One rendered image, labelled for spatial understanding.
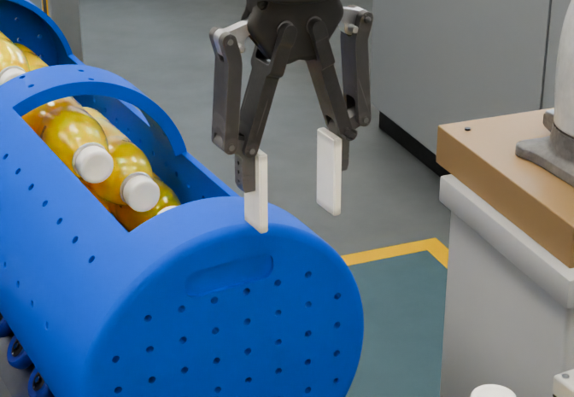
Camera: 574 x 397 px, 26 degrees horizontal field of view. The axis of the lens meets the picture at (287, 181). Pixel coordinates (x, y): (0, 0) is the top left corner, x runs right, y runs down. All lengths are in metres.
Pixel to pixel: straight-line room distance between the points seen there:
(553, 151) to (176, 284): 0.71
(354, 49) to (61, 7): 1.52
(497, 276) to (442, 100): 2.34
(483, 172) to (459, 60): 2.19
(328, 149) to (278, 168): 3.14
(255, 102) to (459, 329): 0.87
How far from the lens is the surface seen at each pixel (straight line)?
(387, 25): 4.26
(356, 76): 1.01
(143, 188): 1.40
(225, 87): 0.96
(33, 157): 1.28
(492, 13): 3.64
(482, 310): 1.72
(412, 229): 3.79
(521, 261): 1.58
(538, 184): 1.59
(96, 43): 5.46
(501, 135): 1.73
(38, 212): 1.22
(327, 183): 1.05
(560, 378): 1.13
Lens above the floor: 1.71
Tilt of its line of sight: 25 degrees down
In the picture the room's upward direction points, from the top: straight up
